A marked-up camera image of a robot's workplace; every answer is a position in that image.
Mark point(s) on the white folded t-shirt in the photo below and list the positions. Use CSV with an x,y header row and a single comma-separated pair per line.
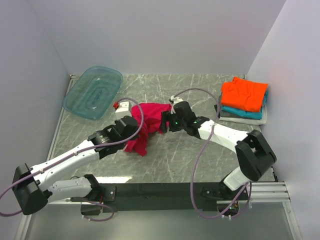
x,y
248,121

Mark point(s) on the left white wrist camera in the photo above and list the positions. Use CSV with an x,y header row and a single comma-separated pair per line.
x,y
122,109

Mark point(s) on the magenta t-shirt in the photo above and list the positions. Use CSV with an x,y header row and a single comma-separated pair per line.
x,y
152,118

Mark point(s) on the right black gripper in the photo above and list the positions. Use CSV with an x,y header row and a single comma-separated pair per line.
x,y
166,116

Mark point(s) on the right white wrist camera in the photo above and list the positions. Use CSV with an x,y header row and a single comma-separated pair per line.
x,y
175,100

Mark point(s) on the teal plastic bin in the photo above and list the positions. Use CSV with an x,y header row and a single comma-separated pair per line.
x,y
93,92

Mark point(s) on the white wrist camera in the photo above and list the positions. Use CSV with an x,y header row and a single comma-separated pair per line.
x,y
122,109
175,100

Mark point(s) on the aluminium rail frame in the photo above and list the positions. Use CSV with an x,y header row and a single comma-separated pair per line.
x,y
170,158

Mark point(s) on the teal folded t-shirt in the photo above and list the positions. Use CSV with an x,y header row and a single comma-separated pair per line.
x,y
249,114

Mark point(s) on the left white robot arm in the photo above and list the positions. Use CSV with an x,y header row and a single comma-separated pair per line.
x,y
34,187

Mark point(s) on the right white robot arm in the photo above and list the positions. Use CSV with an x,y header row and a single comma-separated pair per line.
x,y
253,152

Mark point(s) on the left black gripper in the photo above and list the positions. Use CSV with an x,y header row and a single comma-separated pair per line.
x,y
137,136

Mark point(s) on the grey folded t-shirt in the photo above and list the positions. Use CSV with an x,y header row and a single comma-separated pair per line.
x,y
222,113

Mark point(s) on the orange folded t-shirt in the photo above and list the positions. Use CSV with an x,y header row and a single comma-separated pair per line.
x,y
243,94

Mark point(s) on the black base beam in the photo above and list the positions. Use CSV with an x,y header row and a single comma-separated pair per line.
x,y
162,196

